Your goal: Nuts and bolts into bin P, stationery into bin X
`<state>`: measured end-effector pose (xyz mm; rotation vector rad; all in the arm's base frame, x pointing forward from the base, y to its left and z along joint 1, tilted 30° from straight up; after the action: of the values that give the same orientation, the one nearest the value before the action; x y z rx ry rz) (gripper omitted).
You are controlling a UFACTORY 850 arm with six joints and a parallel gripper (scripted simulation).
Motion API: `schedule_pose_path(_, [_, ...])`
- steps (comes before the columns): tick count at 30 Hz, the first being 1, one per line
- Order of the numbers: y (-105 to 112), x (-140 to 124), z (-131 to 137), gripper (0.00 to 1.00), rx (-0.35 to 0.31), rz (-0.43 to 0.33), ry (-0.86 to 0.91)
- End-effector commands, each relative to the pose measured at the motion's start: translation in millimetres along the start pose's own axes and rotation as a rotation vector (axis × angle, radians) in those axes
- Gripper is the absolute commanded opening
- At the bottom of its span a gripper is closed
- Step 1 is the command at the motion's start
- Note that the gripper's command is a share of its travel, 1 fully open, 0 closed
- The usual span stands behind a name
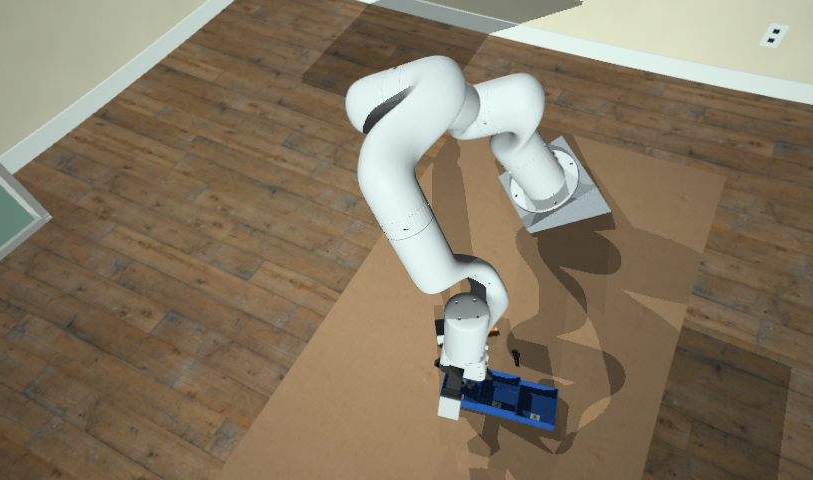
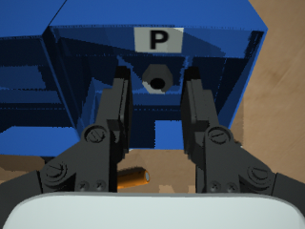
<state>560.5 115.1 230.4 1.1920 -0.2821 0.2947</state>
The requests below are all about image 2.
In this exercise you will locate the orange battery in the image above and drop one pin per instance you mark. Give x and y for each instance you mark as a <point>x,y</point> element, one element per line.
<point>133,179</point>

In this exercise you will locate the blue open-top bin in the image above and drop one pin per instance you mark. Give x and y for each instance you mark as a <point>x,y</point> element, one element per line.
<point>46,40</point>

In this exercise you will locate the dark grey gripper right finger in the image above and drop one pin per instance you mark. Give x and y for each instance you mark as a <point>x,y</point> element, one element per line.
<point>226,164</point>

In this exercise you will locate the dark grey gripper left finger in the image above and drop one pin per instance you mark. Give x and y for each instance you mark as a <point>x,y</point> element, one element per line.
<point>86,165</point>

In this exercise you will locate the grey hex nut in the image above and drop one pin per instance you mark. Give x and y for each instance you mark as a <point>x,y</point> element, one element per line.
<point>157,79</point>

